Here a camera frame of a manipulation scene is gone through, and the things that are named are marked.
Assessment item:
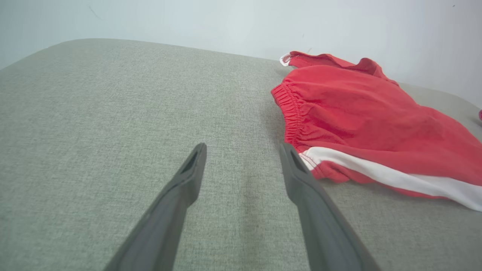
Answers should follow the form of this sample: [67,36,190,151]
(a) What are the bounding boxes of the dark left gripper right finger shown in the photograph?
[279,142,381,271]

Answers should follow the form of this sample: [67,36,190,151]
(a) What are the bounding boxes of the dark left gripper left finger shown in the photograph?
[103,142,208,271]

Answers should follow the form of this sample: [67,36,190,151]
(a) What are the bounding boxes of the red white-striped basketball shorts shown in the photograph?
[271,51,482,212]

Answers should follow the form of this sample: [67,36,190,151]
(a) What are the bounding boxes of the grey fabric sofa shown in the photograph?
[0,38,482,271]

